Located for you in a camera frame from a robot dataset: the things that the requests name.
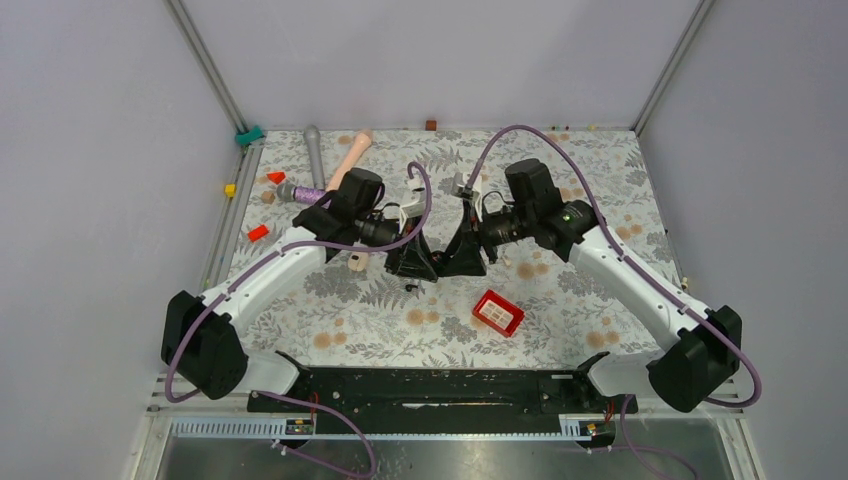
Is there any red block on mat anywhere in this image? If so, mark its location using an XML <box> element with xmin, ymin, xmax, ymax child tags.
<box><xmin>247</xmin><ymin>224</ymin><xmax>270</xmax><ymax>243</ymax></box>

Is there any purple glitter toy microphone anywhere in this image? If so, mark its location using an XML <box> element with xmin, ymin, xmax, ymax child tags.
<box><xmin>276</xmin><ymin>182</ymin><xmax>326</xmax><ymax>205</ymax></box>

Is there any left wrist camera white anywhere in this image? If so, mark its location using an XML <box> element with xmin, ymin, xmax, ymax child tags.
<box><xmin>398</xmin><ymin>187</ymin><xmax>427</xmax><ymax>232</ymax></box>

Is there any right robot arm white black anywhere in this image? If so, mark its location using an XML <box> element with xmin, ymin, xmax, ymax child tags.
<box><xmin>478</xmin><ymin>159</ymin><xmax>742</xmax><ymax>412</ymax></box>

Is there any red plastic tray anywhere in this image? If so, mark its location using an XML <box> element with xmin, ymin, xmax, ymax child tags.
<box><xmin>472</xmin><ymin>290</ymin><xmax>525</xmax><ymax>338</ymax></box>

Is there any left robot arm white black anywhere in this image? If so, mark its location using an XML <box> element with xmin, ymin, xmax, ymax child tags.
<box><xmin>162</xmin><ymin>162</ymin><xmax>433</xmax><ymax>411</ymax></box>

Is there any floral patterned table mat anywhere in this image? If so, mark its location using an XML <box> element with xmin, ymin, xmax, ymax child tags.
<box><xmin>218</xmin><ymin>156</ymin><xmax>707</xmax><ymax>391</ymax></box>

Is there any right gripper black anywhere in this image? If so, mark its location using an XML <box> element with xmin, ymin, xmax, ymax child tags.
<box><xmin>444</xmin><ymin>198</ymin><xmax>536</xmax><ymax>278</ymax></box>

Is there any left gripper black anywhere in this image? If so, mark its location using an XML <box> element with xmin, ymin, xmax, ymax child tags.
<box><xmin>356</xmin><ymin>211</ymin><xmax>440</xmax><ymax>282</ymax></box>

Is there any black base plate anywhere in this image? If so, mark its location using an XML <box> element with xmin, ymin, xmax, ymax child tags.
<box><xmin>247</xmin><ymin>355</ymin><xmax>638</xmax><ymax>435</ymax></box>

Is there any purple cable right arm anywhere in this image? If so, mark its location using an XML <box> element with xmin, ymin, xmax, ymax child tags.
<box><xmin>466</xmin><ymin>125</ymin><xmax>763</xmax><ymax>480</ymax></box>

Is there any red triangular block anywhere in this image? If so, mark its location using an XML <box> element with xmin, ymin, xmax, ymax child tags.
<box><xmin>266</xmin><ymin>171</ymin><xmax>286</xmax><ymax>185</ymax></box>

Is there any beige toy microphone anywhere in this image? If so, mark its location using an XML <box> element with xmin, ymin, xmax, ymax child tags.
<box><xmin>325</xmin><ymin>129</ymin><xmax>373</xmax><ymax>191</ymax></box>

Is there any teal plastic piece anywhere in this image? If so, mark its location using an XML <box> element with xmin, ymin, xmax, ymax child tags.
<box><xmin>234</xmin><ymin>125</ymin><xmax>265</xmax><ymax>147</ymax></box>

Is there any grey toy microphone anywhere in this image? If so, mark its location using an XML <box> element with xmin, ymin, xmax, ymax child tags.
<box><xmin>303</xmin><ymin>125</ymin><xmax>326</xmax><ymax>190</ymax></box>

